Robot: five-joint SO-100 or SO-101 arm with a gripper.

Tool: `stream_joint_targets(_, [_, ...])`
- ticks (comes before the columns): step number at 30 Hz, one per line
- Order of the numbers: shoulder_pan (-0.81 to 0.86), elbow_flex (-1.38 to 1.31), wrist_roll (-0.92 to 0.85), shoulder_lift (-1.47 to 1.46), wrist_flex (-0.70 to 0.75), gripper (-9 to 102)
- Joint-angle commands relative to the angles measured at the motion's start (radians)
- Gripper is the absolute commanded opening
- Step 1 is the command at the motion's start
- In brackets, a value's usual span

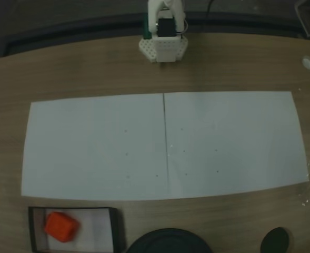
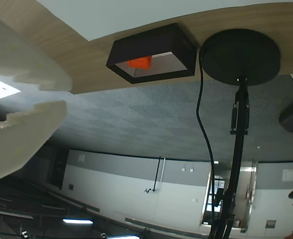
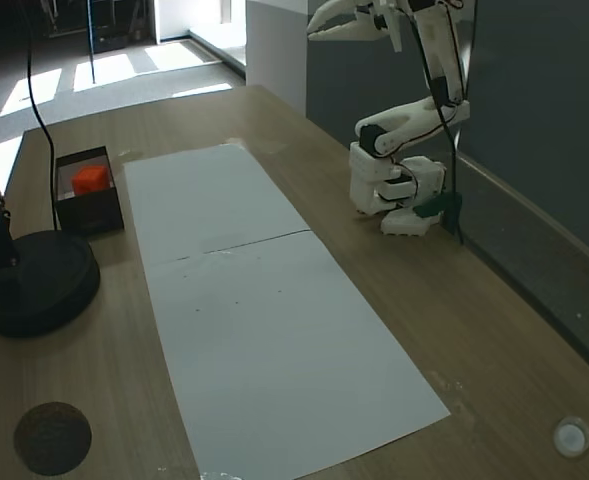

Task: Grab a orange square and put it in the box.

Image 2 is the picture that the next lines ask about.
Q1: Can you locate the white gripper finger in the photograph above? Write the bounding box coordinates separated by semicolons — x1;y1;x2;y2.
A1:
0;100;67;186
0;11;74;92

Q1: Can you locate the orange cube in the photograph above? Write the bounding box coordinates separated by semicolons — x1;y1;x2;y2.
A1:
126;55;153;71

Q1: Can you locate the dark brown open box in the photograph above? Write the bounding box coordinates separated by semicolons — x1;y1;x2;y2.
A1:
105;23;197;85

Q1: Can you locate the white paper sheet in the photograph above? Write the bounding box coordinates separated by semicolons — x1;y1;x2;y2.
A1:
35;0;223;42

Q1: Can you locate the black stand with round base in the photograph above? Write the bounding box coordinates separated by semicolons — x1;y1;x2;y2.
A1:
199;28;282;239

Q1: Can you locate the black stand cable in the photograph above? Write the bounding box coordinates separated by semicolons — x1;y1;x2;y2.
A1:
196;48;219;226

